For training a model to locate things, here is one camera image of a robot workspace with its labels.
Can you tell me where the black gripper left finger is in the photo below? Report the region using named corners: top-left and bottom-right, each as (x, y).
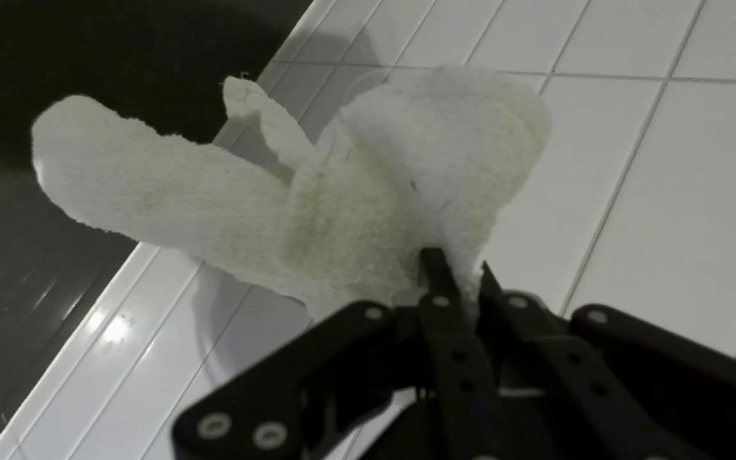
top-left (171, 247), bottom-right (504, 460)

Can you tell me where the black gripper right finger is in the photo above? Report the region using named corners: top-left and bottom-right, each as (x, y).
top-left (479, 275), bottom-right (736, 460)

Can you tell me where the white towel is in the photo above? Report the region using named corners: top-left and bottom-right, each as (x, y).
top-left (29, 64), bottom-right (555, 319)

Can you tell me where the black shelf unit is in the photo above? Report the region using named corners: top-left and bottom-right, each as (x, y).
top-left (0, 0), bottom-right (315, 435)

